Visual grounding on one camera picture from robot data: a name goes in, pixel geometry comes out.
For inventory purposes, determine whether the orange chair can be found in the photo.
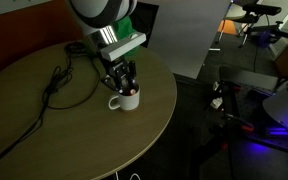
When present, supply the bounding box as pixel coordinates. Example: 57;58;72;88
216;18;243;43

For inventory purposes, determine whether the white ceramic mug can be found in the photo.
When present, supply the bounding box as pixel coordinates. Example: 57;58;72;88
108;83;141;112

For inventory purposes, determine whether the green fabric bag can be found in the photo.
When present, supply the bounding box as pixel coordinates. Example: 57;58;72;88
112;16;142;56

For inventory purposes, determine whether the black robot platform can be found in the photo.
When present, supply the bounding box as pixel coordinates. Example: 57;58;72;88
217;65;288;156

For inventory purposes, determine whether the small white tag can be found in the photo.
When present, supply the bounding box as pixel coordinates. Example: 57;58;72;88
210;96;223;109

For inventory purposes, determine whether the black clamp red handle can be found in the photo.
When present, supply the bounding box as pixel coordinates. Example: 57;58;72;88
224;112;256;134
217;81;243;96

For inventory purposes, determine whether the black camera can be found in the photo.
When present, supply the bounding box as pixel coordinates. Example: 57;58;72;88
242;3;283;16

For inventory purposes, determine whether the black cable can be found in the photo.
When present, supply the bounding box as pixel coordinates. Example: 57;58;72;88
0;41;102;174

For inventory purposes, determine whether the red booth bench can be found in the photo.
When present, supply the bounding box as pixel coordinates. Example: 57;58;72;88
0;0;85;84

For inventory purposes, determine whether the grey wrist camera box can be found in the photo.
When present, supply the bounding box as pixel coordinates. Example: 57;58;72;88
100;32;147;62

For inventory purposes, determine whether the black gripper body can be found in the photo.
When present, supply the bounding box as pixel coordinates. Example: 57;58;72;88
100;54;133;92

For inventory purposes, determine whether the white floor cable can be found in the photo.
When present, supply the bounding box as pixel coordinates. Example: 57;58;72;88
113;170;142;180

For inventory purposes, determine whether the black tripod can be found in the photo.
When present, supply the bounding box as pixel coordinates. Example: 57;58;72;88
238;14;288;48

